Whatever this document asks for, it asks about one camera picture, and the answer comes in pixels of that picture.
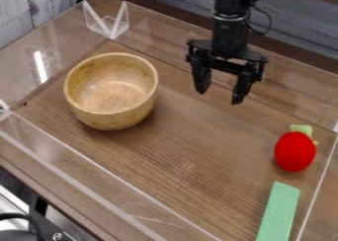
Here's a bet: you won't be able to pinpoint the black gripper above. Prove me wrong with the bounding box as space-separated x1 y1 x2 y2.
186 17 269 105

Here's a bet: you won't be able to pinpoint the wooden bowl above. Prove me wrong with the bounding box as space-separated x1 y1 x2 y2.
63 52 159 130

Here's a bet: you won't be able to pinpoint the red ball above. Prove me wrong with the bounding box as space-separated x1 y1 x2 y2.
275 124 318 172

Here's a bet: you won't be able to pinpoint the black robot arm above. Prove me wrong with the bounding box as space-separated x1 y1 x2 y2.
186 0 269 105

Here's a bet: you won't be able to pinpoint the clear acrylic tray walls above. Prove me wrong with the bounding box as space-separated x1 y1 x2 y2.
0 6 338 241

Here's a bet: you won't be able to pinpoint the green tape strip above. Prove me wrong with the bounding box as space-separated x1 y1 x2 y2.
255 182 301 241

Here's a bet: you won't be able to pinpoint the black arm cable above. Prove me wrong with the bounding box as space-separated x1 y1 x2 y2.
246 4 275 37

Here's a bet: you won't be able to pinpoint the clear acrylic corner bracket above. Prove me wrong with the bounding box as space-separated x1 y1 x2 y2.
81 1 130 40

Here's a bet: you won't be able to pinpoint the black metal bracket with screw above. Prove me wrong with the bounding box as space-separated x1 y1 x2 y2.
29 197 76 241

